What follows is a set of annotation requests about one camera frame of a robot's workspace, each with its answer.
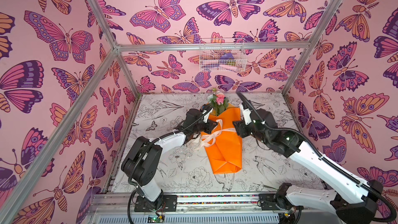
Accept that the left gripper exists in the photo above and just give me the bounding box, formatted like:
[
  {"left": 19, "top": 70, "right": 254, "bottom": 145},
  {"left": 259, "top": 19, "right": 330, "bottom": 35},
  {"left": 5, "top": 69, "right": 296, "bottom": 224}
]
[{"left": 191, "top": 119, "right": 219, "bottom": 135}]

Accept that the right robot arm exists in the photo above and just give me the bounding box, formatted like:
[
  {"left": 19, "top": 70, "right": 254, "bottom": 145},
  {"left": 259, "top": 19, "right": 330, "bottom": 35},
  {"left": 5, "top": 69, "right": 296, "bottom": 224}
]
[{"left": 233, "top": 92, "right": 397, "bottom": 224}]

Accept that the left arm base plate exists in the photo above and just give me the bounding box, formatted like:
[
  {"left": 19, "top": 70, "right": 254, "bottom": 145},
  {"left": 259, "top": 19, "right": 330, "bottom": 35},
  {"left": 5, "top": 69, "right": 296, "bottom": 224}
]
[{"left": 134, "top": 195, "right": 177, "bottom": 213}]

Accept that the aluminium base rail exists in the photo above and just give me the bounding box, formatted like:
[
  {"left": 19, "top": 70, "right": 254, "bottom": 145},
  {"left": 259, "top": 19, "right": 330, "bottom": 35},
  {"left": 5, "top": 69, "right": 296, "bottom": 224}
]
[{"left": 84, "top": 192, "right": 341, "bottom": 224}]

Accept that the white fake flower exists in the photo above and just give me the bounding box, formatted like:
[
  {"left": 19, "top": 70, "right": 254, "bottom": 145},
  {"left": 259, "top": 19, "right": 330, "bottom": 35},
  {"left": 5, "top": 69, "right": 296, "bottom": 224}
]
[{"left": 207, "top": 88, "right": 217, "bottom": 107}]

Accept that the green circuit board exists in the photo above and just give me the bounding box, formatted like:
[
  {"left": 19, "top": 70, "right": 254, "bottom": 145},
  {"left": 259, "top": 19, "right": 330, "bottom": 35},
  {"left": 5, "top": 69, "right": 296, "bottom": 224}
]
[{"left": 147, "top": 215, "right": 165, "bottom": 224}]

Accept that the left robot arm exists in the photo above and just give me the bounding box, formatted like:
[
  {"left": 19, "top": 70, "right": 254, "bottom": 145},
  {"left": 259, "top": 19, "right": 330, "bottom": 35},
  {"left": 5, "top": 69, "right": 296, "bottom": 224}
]
[{"left": 121, "top": 104, "right": 217, "bottom": 207}]

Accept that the orange wrapping paper sheet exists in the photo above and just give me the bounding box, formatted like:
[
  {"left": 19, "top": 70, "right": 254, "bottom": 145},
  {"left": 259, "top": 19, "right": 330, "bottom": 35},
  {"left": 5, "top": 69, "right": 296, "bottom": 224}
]
[{"left": 201, "top": 107, "right": 243, "bottom": 174}]

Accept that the white ribbon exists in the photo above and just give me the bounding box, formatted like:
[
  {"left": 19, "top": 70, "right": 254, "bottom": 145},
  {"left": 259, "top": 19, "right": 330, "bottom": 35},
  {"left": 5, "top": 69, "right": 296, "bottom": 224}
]
[{"left": 197, "top": 119, "right": 237, "bottom": 150}]

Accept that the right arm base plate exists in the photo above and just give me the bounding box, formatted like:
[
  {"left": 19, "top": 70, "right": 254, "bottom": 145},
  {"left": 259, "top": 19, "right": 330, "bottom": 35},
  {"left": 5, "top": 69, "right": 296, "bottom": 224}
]
[{"left": 257, "top": 193, "right": 304, "bottom": 212}]

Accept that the pink fake rose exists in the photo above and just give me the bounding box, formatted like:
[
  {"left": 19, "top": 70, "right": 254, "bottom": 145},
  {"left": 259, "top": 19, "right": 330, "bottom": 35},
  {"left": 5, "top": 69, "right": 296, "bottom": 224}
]
[{"left": 215, "top": 91, "right": 229, "bottom": 116}]

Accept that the white wire basket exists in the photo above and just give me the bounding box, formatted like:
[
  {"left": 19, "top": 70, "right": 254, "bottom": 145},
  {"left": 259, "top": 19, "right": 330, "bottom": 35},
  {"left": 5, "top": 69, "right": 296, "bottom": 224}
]
[{"left": 198, "top": 40, "right": 247, "bottom": 73}]

